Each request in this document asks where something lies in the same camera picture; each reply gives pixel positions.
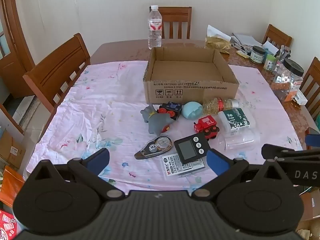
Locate small green jar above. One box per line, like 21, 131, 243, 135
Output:
264, 54, 277, 70

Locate white envelope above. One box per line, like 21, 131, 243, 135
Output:
262, 41, 279, 55

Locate white box green label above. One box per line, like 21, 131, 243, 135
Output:
218, 108, 255, 132

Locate light blue egg-shaped case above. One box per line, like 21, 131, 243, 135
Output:
182, 101, 203, 119

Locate black digital timer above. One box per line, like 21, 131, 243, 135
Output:
174, 134, 209, 163

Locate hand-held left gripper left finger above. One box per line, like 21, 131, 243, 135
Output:
32, 148, 125, 200

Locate cardboard box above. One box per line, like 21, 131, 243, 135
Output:
143, 46, 240, 105

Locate grey notebook stack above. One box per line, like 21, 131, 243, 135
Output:
231, 33, 263, 47

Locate large clear jar black lid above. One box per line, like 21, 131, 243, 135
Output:
271, 58, 304, 102

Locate brown cardboard carton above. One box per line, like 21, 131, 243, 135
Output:
297, 189, 320, 230
0, 130, 26, 170

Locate red toy train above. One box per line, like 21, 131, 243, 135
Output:
193, 115, 220, 139

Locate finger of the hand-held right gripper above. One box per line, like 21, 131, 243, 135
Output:
305, 127, 320, 150
261, 144, 320, 188

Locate dark blue toy train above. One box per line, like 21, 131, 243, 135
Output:
157, 102, 183, 120

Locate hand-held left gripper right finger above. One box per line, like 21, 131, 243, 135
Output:
192, 148, 293, 200

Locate glass jar dark lid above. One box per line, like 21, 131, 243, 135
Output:
250, 45, 266, 64

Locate grey toy elephant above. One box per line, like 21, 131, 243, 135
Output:
140, 106, 175, 133

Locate pink floral tablecloth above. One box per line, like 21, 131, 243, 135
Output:
26, 61, 303, 193

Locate small clear bottle yellow contents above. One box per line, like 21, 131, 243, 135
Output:
202, 98, 240, 114

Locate small white carton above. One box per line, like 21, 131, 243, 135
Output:
294, 91, 308, 105

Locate clear plastic cup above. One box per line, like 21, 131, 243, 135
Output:
220, 130, 260, 151

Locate white paper sheet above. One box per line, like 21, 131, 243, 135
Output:
207, 25, 232, 42

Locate small clear labelled packet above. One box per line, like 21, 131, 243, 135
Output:
162, 154, 208, 178

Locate red printed packet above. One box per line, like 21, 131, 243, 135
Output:
0, 210, 18, 240

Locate orange bag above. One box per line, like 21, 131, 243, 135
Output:
0, 166, 25, 205

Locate pen holder with pens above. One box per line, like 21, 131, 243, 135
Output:
277, 45, 292, 63

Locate correction tape dispenser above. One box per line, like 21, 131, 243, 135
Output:
134, 135, 173, 159

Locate wooden door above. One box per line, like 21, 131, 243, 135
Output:
0, 0, 35, 98

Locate clear water bottle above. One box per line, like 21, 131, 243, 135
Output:
147, 5, 163, 50

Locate wooden dining chair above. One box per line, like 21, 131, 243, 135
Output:
23, 33, 91, 114
152, 6, 192, 40
299, 57, 320, 120
262, 24, 292, 49

